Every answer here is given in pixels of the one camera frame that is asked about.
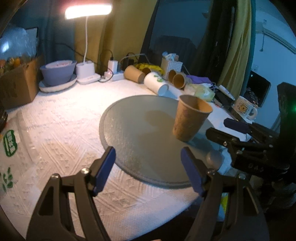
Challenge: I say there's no white power strip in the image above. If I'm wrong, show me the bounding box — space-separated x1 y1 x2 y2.
112 70 127 82

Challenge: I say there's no white woven basket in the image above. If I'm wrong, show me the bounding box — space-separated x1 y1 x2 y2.
161 52 183 74

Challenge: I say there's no yellow packet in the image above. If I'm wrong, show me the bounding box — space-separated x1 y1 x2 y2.
135 62 165 75

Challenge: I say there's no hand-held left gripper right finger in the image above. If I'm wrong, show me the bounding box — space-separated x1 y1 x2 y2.
181 146 270 241

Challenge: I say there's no white cartoon mug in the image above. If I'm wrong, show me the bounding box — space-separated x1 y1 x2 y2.
232 96 258 120

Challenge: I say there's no white desk lamp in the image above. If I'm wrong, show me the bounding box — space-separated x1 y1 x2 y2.
65 5 113 84

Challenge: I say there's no black monitor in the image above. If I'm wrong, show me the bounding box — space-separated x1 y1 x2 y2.
246 71 272 108

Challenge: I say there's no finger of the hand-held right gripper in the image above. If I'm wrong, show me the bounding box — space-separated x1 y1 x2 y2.
206 127 278 163
223 118 279 142

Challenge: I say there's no clear plastic bag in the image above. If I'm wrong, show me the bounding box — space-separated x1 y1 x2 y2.
0 27 39 70

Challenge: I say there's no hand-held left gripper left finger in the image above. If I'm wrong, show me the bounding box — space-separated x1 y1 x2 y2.
25 146 116 241

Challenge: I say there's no round grey glass plate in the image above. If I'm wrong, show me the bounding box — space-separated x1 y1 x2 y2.
99 95 232 189

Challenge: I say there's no grey bowl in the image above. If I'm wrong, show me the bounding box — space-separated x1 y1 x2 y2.
40 60 77 86

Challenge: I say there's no black power adapter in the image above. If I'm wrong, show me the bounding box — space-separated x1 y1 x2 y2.
122 57 135 68

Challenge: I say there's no yellow-green plastic packet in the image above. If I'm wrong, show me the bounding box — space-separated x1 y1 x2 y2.
184 83 216 102

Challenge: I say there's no yellow curtain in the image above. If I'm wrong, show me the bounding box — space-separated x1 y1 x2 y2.
217 0 253 98

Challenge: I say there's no cardboard box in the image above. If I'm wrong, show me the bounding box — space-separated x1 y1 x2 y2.
0 56 44 110

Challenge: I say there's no white paper cup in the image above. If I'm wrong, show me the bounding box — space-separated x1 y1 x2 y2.
144 71 169 96

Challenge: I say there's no white charger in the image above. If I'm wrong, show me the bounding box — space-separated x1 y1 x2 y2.
108 60 119 75

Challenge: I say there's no purple cloth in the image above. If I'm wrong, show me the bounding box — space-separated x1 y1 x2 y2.
186 75 217 88

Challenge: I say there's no white tube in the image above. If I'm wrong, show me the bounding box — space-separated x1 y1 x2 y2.
218 85 235 100

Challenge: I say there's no white textured tablecloth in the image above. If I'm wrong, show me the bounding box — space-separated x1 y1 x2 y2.
0 76 234 241

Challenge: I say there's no plastic bag with green print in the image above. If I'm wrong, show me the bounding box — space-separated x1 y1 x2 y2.
0 111 36 202

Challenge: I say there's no black cable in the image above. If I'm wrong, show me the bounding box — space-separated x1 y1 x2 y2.
55 42 114 70

